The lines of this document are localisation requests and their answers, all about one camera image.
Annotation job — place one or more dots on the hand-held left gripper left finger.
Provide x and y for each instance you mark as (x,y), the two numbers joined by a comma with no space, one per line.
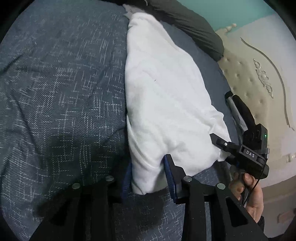
(126,183)

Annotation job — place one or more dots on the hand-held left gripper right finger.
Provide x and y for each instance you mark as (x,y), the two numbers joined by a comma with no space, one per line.
(170,183)

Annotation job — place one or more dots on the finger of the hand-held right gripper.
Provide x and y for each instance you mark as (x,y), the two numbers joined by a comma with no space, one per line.
(225,144)

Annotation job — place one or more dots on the white long-sleeve shirt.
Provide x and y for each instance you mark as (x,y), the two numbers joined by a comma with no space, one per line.
(166,104)

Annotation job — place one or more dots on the person's right hand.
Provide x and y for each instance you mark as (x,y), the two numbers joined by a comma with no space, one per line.
(253,197)

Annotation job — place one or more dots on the black and grey item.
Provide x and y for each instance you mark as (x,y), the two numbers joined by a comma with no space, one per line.
(240,109)

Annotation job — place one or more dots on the cream tufted headboard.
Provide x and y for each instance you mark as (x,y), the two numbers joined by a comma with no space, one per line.
(266,58)

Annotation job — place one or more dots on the dark grey duvet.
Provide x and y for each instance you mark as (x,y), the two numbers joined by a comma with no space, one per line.
(192,25)

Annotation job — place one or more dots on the grey garment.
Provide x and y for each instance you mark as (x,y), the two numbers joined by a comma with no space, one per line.
(128,10)

